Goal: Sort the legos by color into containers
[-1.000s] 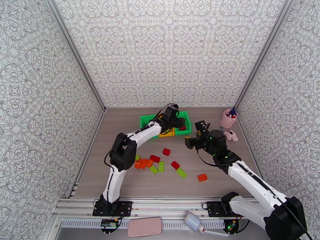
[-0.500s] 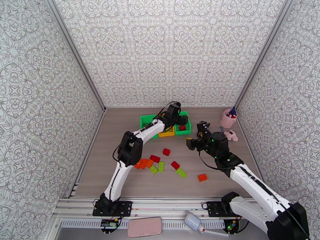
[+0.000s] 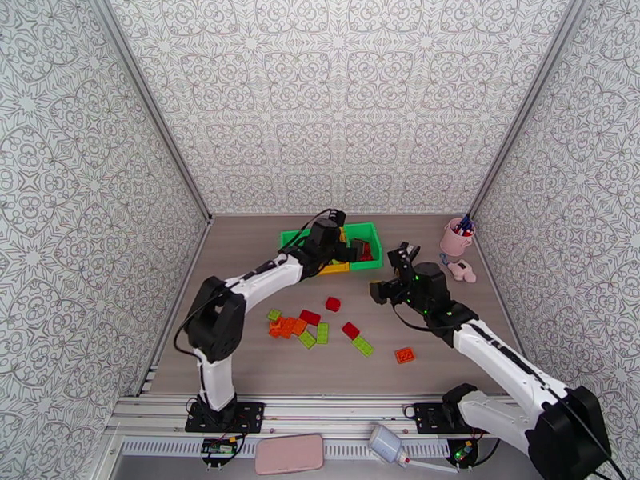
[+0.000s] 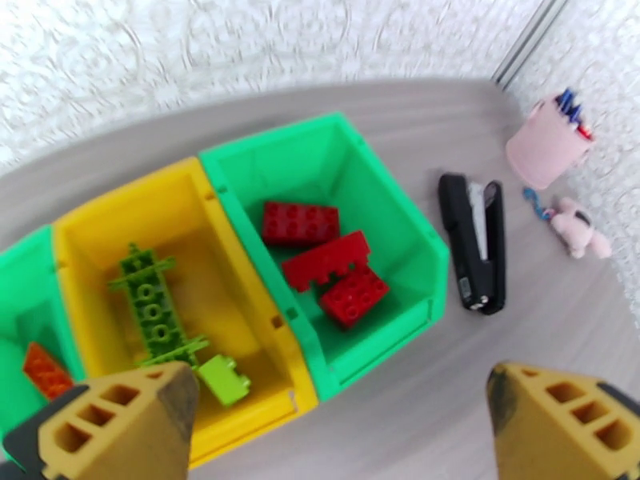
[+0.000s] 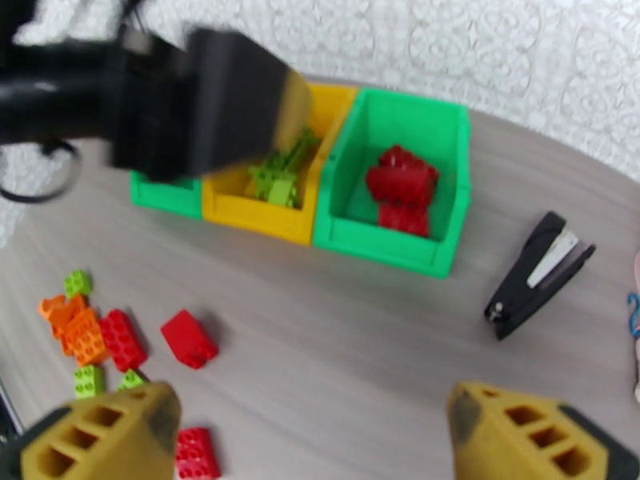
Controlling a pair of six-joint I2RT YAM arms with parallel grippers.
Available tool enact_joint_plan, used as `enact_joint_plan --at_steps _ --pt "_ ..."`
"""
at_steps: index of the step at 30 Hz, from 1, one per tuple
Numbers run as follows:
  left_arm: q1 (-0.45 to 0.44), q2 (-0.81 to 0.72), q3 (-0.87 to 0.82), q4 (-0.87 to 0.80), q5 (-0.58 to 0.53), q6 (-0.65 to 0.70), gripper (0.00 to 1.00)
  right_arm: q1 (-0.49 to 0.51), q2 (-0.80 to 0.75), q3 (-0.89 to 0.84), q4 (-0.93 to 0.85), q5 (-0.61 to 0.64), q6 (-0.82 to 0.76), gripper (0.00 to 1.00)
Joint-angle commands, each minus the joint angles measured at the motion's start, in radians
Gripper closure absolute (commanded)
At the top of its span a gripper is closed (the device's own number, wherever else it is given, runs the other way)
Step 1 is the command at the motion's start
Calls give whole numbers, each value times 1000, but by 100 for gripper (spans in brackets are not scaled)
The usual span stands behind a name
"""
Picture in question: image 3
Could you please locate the green plastic bin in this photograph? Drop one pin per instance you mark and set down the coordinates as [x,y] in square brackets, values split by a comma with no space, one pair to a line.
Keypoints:
[372,233]
[292,239]

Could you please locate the circuit board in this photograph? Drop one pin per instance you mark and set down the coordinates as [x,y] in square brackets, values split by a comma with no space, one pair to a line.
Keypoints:
[219,447]
[462,451]

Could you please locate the left circuit board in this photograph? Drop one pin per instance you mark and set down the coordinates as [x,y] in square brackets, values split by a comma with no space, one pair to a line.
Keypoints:
[219,447]

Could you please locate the white plastic bottle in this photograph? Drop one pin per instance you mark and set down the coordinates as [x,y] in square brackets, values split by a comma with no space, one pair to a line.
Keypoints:
[385,441]

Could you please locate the green lego brick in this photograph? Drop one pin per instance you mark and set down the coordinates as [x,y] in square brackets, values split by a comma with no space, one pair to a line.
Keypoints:
[274,315]
[322,333]
[363,346]
[307,339]

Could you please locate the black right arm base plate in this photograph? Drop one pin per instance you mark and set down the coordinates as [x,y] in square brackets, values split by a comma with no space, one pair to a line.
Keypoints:
[425,418]

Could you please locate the pink plush toy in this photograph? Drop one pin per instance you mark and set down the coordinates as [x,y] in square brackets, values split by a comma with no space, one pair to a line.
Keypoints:
[462,271]

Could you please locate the blue pen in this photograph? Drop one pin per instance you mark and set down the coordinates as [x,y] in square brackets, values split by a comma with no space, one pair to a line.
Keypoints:
[464,222]

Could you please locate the aluminium side rail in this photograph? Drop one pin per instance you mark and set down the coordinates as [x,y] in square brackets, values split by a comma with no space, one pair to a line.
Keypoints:
[499,298]
[190,273]

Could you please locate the yellow plastic bin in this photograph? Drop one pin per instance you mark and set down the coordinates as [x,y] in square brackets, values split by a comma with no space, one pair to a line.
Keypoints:
[335,268]

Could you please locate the pink phone case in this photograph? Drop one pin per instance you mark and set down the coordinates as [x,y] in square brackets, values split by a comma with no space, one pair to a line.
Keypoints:
[290,453]

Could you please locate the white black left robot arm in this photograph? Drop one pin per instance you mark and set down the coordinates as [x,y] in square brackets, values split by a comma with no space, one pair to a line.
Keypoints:
[265,283]

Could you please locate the small red lego brick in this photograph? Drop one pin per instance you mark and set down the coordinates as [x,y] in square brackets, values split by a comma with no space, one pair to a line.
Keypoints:
[332,304]

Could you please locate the right circuit board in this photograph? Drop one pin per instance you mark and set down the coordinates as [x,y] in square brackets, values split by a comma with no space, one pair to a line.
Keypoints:
[462,451]

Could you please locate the aluminium front rail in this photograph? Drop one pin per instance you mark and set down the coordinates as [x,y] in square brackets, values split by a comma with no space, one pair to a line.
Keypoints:
[340,411]

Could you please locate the aluminium frame post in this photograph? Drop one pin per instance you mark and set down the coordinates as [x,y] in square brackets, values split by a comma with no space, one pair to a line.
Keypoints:
[523,103]
[151,103]

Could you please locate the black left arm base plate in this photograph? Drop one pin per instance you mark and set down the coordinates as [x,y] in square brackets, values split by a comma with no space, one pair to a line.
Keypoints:
[250,416]

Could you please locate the pink pen cup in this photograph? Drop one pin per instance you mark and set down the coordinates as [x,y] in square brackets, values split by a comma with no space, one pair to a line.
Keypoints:
[452,243]

